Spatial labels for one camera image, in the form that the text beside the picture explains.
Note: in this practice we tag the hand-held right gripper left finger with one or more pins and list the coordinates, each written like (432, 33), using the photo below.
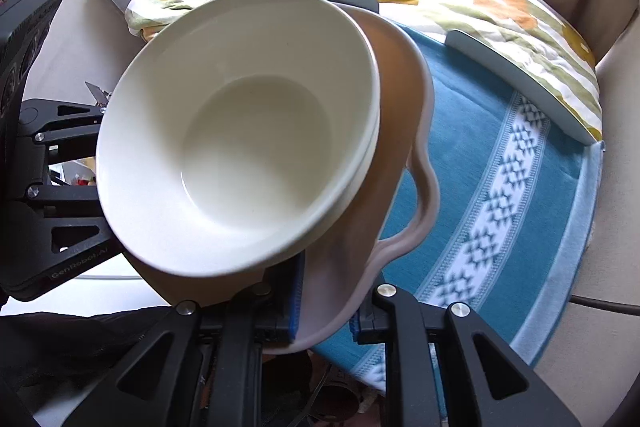
(297, 302)

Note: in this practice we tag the person's dark clothing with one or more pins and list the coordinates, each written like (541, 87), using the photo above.
(75, 347)

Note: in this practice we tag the small grey metal object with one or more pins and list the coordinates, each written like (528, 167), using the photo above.
(97, 93)

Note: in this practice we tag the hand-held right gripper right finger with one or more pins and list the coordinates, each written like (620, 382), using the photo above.
(359, 328)

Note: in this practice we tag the teal patterned tablecloth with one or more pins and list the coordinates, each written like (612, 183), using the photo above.
(475, 147)

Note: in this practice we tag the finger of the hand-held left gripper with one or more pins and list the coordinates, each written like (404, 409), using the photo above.
(65, 127)
(65, 199)

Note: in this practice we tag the cream bowl with duck print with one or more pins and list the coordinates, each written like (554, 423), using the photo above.
(240, 147)

